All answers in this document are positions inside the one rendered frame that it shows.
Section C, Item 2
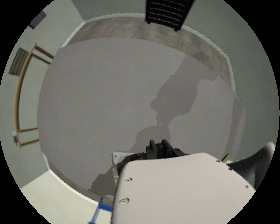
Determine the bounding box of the grey clamp slide with handwheel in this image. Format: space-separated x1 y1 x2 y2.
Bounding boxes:
113 143 164 186

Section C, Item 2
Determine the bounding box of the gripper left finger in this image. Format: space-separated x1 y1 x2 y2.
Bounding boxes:
117 140 157 176

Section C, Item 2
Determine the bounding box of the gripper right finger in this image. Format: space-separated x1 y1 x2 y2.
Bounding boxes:
161 139 185 159

